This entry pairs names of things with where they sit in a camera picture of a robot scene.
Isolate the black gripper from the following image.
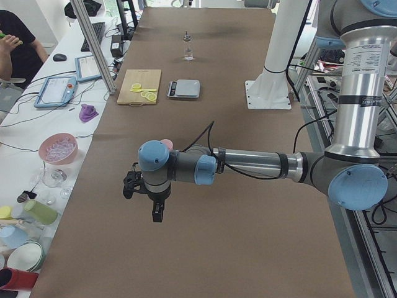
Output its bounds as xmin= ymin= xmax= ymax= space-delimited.
xmin=145 ymin=183 xmax=171 ymax=222

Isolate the pink plastic cup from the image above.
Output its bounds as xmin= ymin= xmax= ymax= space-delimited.
xmin=161 ymin=139 xmax=173 ymax=150

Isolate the glass sauce bottle metal cap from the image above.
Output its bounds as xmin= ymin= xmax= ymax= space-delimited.
xmin=183 ymin=30 xmax=194 ymax=61

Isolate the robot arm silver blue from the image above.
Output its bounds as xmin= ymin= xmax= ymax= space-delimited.
xmin=123 ymin=1 xmax=396 ymax=222

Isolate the green plastic cup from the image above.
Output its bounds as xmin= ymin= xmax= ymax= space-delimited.
xmin=24 ymin=200 xmax=58 ymax=225

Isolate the silver digital kitchen scale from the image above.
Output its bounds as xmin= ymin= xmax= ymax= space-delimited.
xmin=166 ymin=79 xmax=201 ymax=99

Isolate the light blue cup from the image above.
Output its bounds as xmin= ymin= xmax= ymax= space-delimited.
xmin=1 ymin=225 xmax=29 ymax=249

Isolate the red cup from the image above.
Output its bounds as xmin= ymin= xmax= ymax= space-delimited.
xmin=1 ymin=268 xmax=39 ymax=291

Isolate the pink bowl with ice cubes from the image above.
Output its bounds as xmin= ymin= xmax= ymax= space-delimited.
xmin=38 ymin=133 xmax=78 ymax=165

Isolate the yellow plastic knife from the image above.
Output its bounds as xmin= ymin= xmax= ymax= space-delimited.
xmin=130 ymin=88 xmax=157 ymax=93

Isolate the lemon slice toy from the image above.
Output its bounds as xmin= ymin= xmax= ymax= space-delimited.
xmin=131 ymin=83 xmax=141 ymax=91

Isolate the bamboo cutting board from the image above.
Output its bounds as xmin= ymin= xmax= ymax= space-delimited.
xmin=117 ymin=70 xmax=161 ymax=106

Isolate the white green bowl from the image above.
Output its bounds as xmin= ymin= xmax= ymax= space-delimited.
xmin=7 ymin=242 xmax=45 ymax=272

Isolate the blue teach pendant near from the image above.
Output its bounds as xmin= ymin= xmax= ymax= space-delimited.
xmin=33 ymin=76 xmax=77 ymax=109

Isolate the blue teach pendant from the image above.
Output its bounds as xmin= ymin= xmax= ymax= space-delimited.
xmin=75 ymin=55 xmax=102 ymax=83
xmin=33 ymin=76 xmax=77 ymax=109

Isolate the blue teach pendant far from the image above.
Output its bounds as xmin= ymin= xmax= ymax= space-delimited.
xmin=75 ymin=55 xmax=102 ymax=83

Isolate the black power adapter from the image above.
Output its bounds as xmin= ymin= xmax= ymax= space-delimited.
xmin=110 ymin=35 xmax=123 ymax=58

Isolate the black computer mouse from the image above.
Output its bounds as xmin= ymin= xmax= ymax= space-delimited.
xmin=53 ymin=53 xmax=68 ymax=62

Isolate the black keyboard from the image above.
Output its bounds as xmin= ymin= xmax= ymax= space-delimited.
xmin=80 ymin=22 xmax=106 ymax=52

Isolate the person in black shirt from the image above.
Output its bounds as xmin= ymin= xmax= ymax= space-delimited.
xmin=1 ymin=10 xmax=48 ymax=89

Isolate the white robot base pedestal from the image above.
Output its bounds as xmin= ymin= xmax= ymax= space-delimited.
xmin=245 ymin=0 xmax=311 ymax=110

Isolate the aluminium frame post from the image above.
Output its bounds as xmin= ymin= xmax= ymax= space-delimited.
xmin=70 ymin=0 xmax=116 ymax=95

